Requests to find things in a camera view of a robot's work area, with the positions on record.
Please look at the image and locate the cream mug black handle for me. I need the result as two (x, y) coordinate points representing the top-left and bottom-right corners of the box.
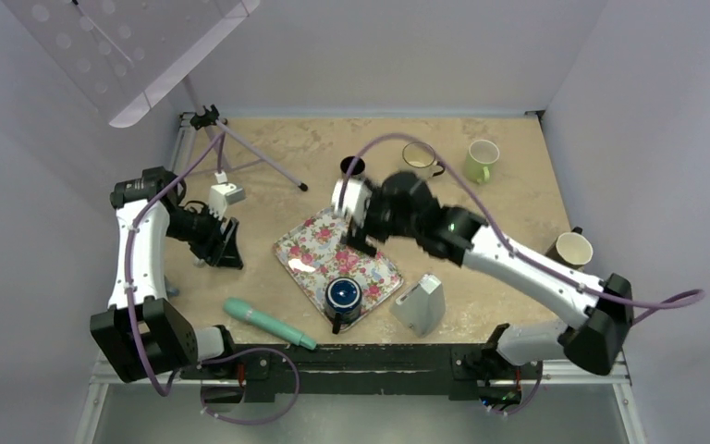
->
(401, 142), (446, 179)

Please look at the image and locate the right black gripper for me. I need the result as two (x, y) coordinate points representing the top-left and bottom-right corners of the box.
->
(341, 176), (421, 258)

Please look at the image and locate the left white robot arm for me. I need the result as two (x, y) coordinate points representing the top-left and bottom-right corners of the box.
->
(90, 166), (245, 382)

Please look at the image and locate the dark blue mug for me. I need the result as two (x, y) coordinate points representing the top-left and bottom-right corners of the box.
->
(324, 277), (363, 335)

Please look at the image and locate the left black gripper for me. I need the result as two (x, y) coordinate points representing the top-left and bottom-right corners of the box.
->
(165, 202), (243, 269)

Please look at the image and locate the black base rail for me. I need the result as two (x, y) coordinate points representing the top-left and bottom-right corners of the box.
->
(180, 343), (543, 404)

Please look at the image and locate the purple cable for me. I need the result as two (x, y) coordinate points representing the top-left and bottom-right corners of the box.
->
(123, 131), (301, 427)
(337, 133), (706, 418)

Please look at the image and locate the light green mug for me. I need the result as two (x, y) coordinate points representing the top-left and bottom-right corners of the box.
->
(463, 140), (500, 184)

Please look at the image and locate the brown small mug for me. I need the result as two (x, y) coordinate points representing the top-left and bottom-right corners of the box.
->
(339, 156), (366, 180)

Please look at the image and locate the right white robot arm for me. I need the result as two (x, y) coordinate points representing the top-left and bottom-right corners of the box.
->
(331, 171), (634, 376)

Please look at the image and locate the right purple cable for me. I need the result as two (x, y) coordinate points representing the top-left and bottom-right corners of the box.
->
(337, 133), (706, 418)

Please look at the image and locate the teal cylindrical bottle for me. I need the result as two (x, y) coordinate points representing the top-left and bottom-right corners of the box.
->
(223, 298), (317, 351)

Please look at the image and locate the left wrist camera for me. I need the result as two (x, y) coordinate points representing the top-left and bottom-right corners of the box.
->
(207, 172), (246, 220)

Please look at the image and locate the floral tray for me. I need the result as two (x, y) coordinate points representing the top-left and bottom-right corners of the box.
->
(273, 208), (404, 332)

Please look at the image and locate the perforated clear panel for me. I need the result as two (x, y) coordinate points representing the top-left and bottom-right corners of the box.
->
(5, 0), (261, 128)

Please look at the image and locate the silver tripod stand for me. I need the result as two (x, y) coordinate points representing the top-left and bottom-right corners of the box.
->
(167, 76), (309, 192)

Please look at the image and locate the silver wedge box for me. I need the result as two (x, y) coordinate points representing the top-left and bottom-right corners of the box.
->
(389, 273), (446, 338)

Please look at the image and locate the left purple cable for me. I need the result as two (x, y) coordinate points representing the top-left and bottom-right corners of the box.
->
(123, 131), (301, 427)

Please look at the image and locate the aluminium frame rail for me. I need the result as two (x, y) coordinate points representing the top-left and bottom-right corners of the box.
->
(73, 342), (648, 444)

